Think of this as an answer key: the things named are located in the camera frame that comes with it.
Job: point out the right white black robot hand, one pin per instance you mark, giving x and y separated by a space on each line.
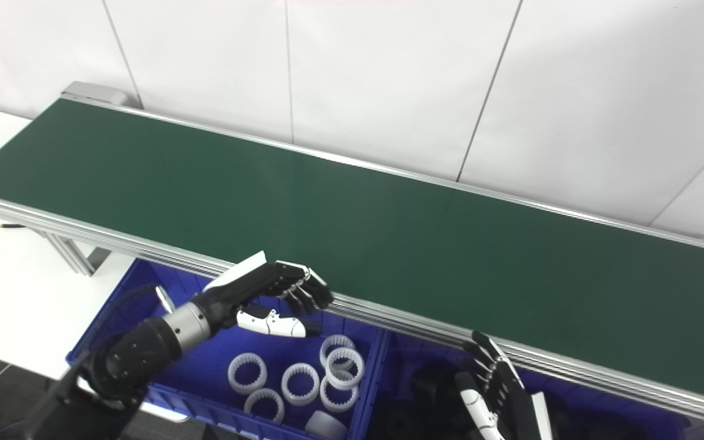
505 397

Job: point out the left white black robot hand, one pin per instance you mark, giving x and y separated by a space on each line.
248 281

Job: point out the blue bin with white rings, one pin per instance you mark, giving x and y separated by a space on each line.
205 379

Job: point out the green conveyor belt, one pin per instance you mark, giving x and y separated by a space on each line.
388 226
388 321

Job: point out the blue bin with black parts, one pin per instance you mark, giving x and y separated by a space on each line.
663 428

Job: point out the aluminium conveyor leg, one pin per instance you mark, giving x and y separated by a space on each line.
74 253

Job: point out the grey conveyor motor housing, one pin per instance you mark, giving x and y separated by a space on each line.
92 93

